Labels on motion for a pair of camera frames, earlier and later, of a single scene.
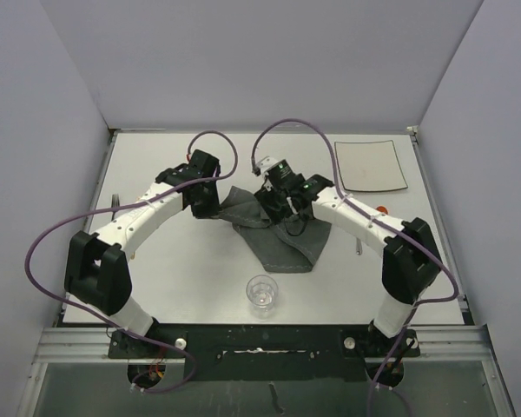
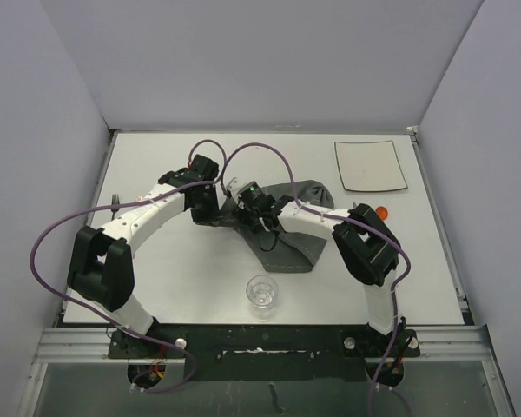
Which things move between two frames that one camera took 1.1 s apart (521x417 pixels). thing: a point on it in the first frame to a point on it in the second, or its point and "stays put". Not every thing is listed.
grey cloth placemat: x=291 y=245 stays put
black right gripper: x=267 y=195 to x=243 y=215
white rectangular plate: x=369 y=166 stays put
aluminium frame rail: x=90 y=346 stays put
